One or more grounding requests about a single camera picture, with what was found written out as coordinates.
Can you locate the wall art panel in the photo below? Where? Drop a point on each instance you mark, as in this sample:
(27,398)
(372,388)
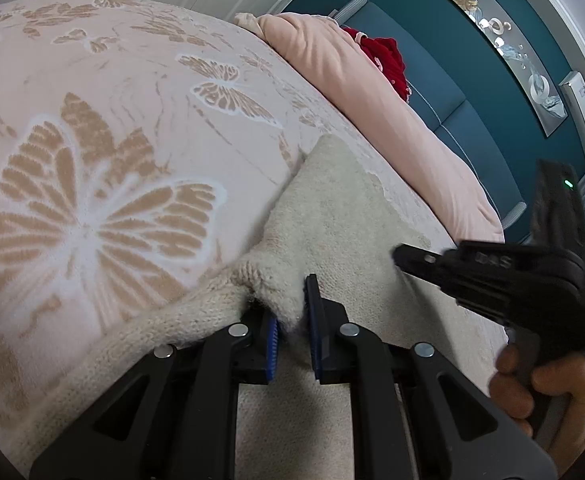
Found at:
(509,42)

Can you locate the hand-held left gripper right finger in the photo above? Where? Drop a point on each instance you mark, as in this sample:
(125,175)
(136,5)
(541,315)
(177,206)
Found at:
(313,330)

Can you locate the red cloth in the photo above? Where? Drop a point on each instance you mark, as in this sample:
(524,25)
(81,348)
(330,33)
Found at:
(385,57)

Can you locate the blue upholstered headboard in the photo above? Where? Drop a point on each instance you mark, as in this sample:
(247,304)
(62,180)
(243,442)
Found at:
(452,105)

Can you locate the beige knitted sweater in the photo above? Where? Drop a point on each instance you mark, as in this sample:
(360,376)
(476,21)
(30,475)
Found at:
(332,220)

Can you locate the person's right hand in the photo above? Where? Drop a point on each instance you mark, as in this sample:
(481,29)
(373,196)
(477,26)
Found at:
(547,385)

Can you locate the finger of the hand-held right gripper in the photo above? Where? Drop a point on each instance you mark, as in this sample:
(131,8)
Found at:
(425,262)

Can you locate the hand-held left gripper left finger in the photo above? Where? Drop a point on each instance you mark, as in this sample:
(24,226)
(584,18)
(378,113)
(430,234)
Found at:
(271,345)

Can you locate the white wall unit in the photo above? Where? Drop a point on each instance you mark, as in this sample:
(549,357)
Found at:
(584,117)

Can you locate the pink pillow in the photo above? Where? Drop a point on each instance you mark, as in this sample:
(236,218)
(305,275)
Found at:
(367,95)

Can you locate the pink butterfly blanket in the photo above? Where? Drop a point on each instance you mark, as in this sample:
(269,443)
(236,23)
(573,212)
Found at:
(122,125)

